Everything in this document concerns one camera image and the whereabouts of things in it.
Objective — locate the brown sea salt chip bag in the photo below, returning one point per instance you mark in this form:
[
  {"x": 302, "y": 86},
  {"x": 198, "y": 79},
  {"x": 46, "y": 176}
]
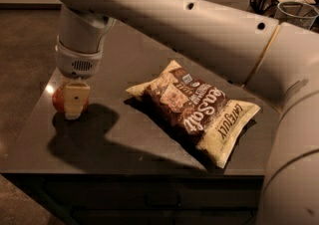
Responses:
[{"x": 196, "y": 110}]

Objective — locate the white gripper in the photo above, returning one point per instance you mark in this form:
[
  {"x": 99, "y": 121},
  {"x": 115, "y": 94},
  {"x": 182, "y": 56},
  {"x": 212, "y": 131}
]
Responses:
[{"x": 79, "y": 64}]

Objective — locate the red apple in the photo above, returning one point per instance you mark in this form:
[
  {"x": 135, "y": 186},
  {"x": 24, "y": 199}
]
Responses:
[{"x": 58, "y": 99}]

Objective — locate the clear glass bowl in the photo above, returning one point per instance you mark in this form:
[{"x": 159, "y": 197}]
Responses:
[{"x": 299, "y": 14}]

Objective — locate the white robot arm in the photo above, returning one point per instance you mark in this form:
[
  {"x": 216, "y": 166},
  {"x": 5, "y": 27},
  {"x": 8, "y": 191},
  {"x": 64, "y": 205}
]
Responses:
[{"x": 277, "y": 62}]

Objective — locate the dark cabinet drawer front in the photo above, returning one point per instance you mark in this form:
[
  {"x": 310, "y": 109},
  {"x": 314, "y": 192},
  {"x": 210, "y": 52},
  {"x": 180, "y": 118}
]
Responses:
[{"x": 216, "y": 202}]

